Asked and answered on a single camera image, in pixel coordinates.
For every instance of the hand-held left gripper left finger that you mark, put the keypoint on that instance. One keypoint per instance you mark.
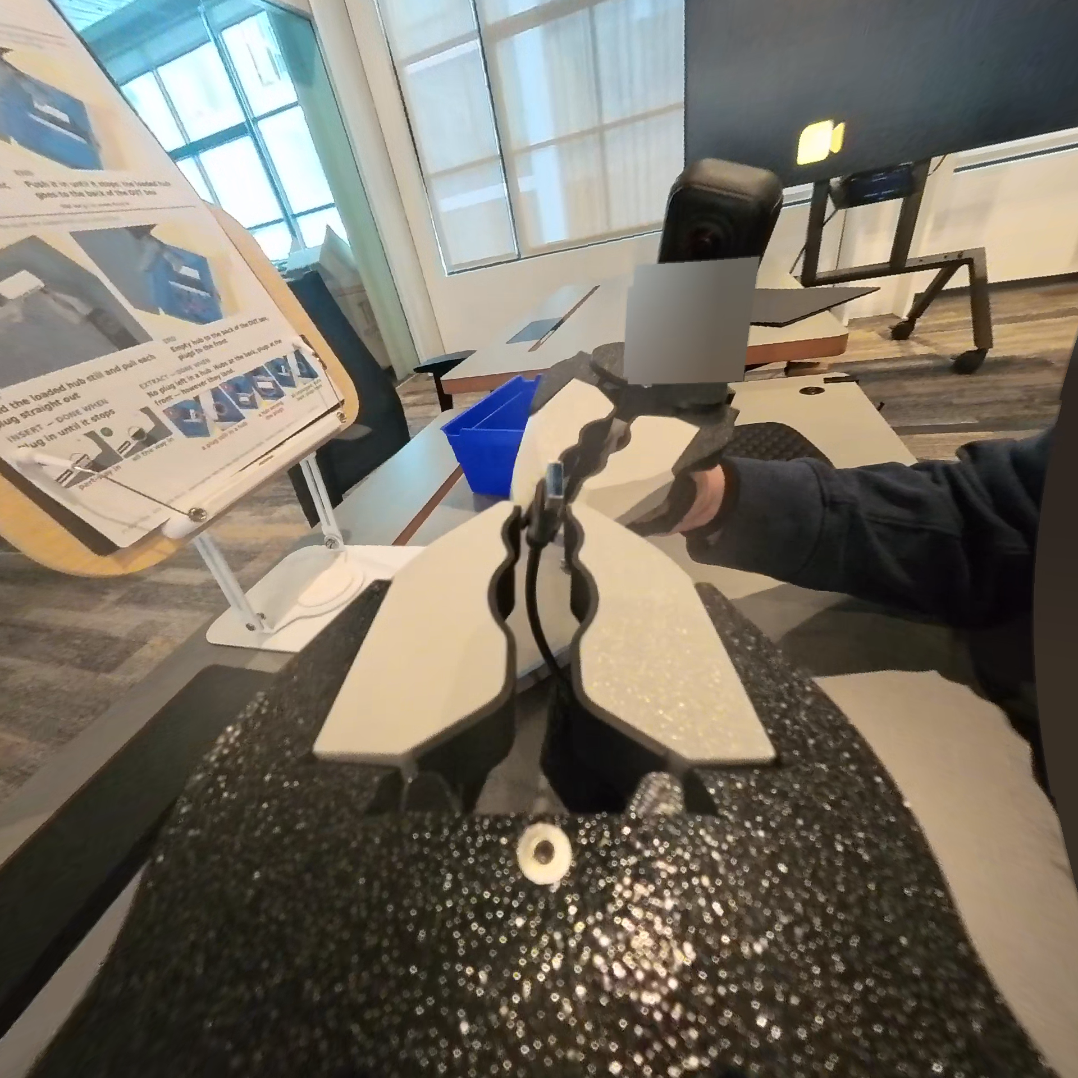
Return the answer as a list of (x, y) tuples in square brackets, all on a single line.
[(421, 665)]

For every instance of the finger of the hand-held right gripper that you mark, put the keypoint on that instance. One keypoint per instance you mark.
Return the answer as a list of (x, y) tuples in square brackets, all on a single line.
[(648, 455), (547, 429)]

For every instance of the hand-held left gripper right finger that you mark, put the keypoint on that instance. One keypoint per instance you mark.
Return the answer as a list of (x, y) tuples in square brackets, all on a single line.
[(665, 674)]

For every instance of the blue plastic bin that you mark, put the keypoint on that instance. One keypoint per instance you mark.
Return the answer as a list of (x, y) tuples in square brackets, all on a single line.
[(488, 446)]

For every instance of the person's right hand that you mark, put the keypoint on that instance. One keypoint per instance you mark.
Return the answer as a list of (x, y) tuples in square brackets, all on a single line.
[(707, 501)]

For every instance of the brown edged grey table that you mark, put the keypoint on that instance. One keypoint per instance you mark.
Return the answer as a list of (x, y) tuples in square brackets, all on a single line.
[(589, 312)]

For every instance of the thin black mat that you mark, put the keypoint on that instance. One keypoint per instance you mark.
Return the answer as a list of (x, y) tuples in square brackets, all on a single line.
[(808, 303)]

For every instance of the black textured dome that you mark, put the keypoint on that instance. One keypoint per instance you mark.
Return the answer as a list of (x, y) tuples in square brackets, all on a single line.
[(783, 440)]

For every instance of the black media box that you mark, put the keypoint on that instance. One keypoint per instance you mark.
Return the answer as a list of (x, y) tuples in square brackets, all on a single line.
[(872, 183)]

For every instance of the black office chair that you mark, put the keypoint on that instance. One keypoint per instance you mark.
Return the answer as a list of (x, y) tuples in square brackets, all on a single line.
[(354, 396)]

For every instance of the black monitor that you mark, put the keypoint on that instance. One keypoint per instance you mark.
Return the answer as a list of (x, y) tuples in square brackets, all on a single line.
[(884, 67)]

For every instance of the black wheeled monitor stand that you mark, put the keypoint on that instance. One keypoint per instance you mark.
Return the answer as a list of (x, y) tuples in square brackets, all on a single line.
[(952, 286)]

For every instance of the cardboard box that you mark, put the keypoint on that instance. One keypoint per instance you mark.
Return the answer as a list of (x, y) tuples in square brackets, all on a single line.
[(341, 278)]

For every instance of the black desk mat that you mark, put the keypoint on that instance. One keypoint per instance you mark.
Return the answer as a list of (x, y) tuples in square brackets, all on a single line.
[(101, 800)]

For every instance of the wooden clipboard with instruction sheet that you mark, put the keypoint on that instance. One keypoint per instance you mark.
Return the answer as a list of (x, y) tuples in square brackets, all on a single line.
[(126, 337)]

